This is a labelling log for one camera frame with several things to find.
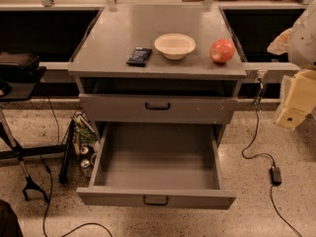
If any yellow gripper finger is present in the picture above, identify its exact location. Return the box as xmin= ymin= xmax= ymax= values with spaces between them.
xmin=276 ymin=69 xmax=316 ymax=130

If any red apple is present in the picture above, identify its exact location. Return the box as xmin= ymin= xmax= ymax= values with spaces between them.
xmin=209 ymin=39 xmax=235 ymax=64

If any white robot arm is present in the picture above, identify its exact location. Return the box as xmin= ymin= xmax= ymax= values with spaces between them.
xmin=268 ymin=0 xmax=316 ymax=130

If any grey drawer cabinet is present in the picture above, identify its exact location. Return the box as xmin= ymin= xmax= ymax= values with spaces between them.
xmin=69 ymin=4 xmax=246 ymax=138

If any open grey lower drawer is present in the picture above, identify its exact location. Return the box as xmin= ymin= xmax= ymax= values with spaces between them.
xmin=77 ymin=123 xmax=236 ymax=209

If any closed grey upper drawer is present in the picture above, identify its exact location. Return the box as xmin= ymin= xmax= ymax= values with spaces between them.
xmin=79 ymin=94 xmax=237 ymax=124

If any white paper bowl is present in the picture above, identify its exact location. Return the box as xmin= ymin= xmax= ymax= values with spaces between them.
xmin=154 ymin=34 xmax=197 ymax=60

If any dark blue snack packet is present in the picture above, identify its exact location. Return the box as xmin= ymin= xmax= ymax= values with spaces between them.
xmin=126 ymin=47 xmax=152 ymax=67

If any green snack bag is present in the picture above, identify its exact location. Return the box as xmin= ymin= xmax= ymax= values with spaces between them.
xmin=73 ymin=113 xmax=97 ymax=145

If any silver soda can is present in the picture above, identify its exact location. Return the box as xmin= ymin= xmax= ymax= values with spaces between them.
xmin=80 ymin=146 xmax=90 ymax=155
xmin=80 ymin=159 xmax=92 ymax=177

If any black cart with tray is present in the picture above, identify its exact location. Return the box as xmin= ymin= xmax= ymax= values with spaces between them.
xmin=0 ymin=51 xmax=65 ymax=202

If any black floor cable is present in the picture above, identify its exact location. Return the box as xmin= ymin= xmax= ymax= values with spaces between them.
xmin=39 ymin=96 xmax=114 ymax=237

